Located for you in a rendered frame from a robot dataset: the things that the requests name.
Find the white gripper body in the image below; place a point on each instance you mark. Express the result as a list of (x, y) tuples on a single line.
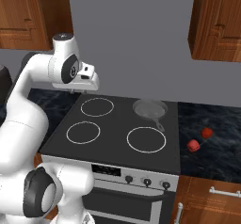
[(89, 84)]

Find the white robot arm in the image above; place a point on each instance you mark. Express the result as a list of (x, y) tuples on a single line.
[(22, 130)]

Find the grey frying pan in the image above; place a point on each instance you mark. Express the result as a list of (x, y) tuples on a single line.
[(150, 109)]

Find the black and white stove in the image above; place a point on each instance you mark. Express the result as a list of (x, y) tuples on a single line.
[(116, 130)]

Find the black stove knob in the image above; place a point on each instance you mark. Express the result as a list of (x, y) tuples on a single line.
[(147, 181), (128, 179), (166, 184)]

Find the wooden drawer front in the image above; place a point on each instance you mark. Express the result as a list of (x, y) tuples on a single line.
[(200, 191)]

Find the wooden base cupboard door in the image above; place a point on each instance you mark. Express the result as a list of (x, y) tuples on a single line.
[(207, 217)]

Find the wooden wall cupboard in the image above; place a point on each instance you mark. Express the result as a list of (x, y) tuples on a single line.
[(28, 14), (219, 20)]

